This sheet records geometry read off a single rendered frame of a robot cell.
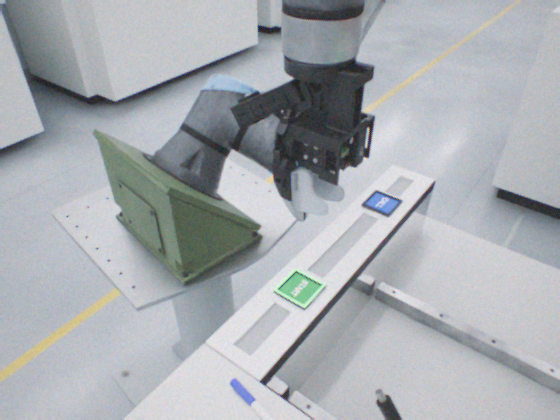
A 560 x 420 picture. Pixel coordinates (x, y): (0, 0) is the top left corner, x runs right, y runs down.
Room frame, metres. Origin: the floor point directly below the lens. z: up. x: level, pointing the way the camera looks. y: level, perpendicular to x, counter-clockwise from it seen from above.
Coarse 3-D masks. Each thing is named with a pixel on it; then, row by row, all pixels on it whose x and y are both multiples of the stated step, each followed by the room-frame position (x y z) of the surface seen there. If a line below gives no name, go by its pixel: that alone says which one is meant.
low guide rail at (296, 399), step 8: (296, 392) 0.35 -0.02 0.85; (288, 400) 0.34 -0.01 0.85; (296, 400) 0.34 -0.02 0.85; (304, 400) 0.34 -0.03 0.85; (304, 408) 0.32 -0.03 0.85; (312, 408) 0.32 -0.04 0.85; (320, 408) 0.32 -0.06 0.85; (312, 416) 0.31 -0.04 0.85; (320, 416) 0.31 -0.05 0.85; (328, 416) 0.31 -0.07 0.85
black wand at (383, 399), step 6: (378, 390) 0.18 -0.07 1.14; (378, 396) 0.18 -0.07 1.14; (384, 396) 0.18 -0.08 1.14; (378, 402) 0.18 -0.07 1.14; (384, 402) 0.17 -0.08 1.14; (390, 402) 0.17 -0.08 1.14; (384, 408) 0.17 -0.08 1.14; (390, 408) 0.17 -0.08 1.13; (396, 408) 0.17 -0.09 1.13; (384, 414) 0.17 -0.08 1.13; (390, 414) 0.17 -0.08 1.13; (396, 414) 0.17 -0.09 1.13
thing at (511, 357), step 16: (384, 288) 0.55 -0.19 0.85; (400, 304) 0.52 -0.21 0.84; (416, 304) 0.51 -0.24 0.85; (416, 320) 0.50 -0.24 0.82; (432, 320) 0.49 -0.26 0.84; (448, 320) 0.48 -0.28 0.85; (448, 336) 0.47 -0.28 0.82; (464, 336) 0.45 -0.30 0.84; (480, 336) 0.44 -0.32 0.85; (480, 352) 0.43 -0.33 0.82; (496, 352) 0.42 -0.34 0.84; (512, 352) 0.41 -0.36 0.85; (512, 368) 0.40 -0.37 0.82; (528, 368) 0.39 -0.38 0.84; (544, 368) 0.39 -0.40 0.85; (544, 384) 0.37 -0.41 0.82
